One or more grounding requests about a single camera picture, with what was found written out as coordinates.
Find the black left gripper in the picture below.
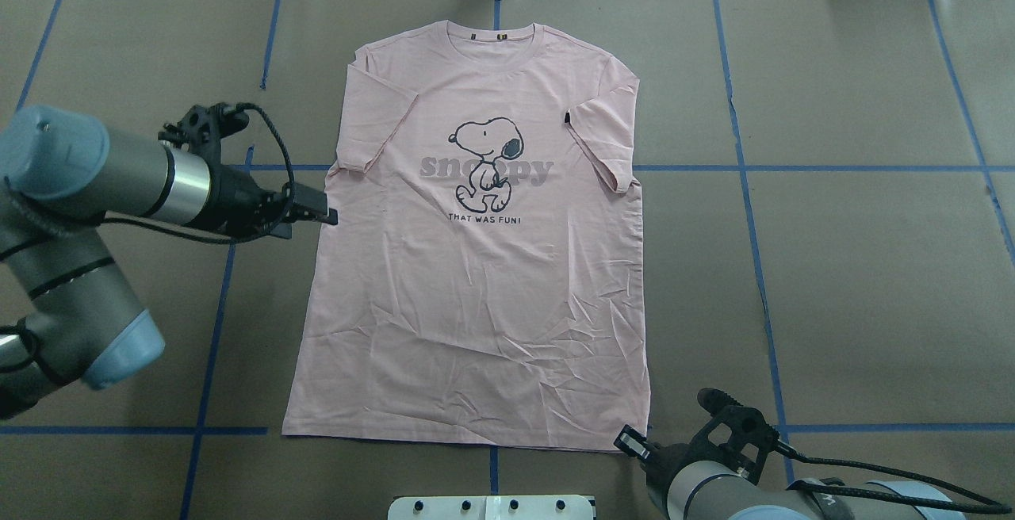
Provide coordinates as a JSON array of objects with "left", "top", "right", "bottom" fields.
[{"left": 208, "top": 166, "right": 339, "bottom": 239}]

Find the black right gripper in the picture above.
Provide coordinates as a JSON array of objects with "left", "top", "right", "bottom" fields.
[{"left": 614, "top": 425, "right": 697, "bottom": 481}]

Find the pink Snoopy t-shirt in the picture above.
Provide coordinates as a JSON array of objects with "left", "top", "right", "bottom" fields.
[{"left": 282, "top": 21, "right": 650, "bottom": 452}]

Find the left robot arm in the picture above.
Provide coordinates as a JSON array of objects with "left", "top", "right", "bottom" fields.
[{"left": 1, "top": 102, "right": 339, "bottom": 420}]

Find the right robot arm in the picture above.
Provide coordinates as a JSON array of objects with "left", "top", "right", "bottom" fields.
[{"left": 614, "top": 426, "right": 967, "bottom": 519}]

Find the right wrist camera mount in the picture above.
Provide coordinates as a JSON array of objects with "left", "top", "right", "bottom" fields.
[{"left": 692, "top": 388, "right": 780, "bottom": 485}]

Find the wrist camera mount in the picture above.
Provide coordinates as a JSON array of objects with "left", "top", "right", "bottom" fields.
[
  {"left": 157, "top": 102, "right": 250, "bottom": 163},
  {"left": 692, "top": 388, "right": 780, "bottom": 485}
]

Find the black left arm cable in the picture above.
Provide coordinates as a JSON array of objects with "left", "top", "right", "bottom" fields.
[{"left": 103, "top": 102, "right": 298, "bottom": 246}]

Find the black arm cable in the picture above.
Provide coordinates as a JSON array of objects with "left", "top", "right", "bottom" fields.
[
  {"left": 773, "top": 441, "right": 1015, "bottom": 517},
  {"left": 103, "top": 102, "right": 298, "bottom": 246}
]

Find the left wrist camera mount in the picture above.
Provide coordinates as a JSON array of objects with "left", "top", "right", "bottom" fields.
[{"left": 157, "top": 102, "right": 250, "bottom": 163}]

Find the white pedestal column base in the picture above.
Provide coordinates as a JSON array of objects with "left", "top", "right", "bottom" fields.
[{"left": 387, "top": 494, "right": 598, "bottom": 519}]

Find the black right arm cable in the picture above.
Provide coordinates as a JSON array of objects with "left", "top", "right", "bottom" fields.
[{"left": 773, "top": 441, "right": 1015, "bottom": 517}]

